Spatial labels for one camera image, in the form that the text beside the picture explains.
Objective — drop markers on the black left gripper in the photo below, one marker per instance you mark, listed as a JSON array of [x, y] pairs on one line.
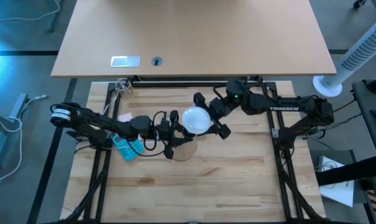
[[165, 130]]

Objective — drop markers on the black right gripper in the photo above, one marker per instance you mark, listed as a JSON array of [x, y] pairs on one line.
[[220, 109]]

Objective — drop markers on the white flood lightbulb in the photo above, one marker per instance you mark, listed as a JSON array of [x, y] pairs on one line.
[[196, 119]]

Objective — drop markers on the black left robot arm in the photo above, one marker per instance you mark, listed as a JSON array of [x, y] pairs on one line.
[[94, 123]]

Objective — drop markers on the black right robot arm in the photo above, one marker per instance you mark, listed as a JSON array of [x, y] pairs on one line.
[[284, 107]]

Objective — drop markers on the teal calculator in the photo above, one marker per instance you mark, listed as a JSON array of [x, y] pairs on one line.
[[128, 149]]

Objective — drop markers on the ribbed glass cup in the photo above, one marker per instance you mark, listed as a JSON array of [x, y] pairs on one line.
[[125, 91]]

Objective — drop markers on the light wooden desk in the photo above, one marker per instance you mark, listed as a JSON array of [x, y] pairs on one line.
[[194, 34]]

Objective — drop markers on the silver desk plate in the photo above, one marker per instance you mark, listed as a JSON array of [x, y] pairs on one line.
[[125, 61]]

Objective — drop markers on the white paper sheets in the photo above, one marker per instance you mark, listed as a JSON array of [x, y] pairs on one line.
[[337, 189]]

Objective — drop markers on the black bar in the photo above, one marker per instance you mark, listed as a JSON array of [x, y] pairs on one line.
[[349, 172]]

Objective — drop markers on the white tower fan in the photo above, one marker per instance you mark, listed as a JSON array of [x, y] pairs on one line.
[[358, 53]]

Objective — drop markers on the black side table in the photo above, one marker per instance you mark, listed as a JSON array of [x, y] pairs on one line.
[[372, 112]]

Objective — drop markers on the grey desk leg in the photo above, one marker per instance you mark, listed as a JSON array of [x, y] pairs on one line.
[[4, 130]]

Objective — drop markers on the black caster wheel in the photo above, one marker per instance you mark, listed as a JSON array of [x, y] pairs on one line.
[[359, 3]]

